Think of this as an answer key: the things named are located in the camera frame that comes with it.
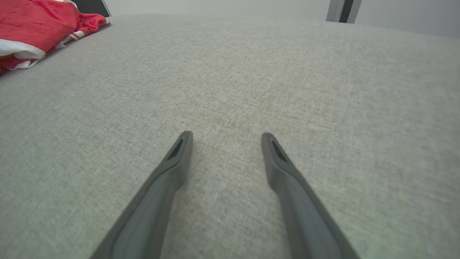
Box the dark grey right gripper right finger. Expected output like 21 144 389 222
261 132 361 259

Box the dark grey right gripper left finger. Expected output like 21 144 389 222
90 131 193 259

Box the red and white jersey garment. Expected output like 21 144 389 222
0 0 111 76

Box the grey fabric sofa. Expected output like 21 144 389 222
0 14 460 259

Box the dark panel with pale edge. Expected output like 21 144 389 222
72 0 112 17

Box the grey door frame pillar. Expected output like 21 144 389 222
326 0 362 24

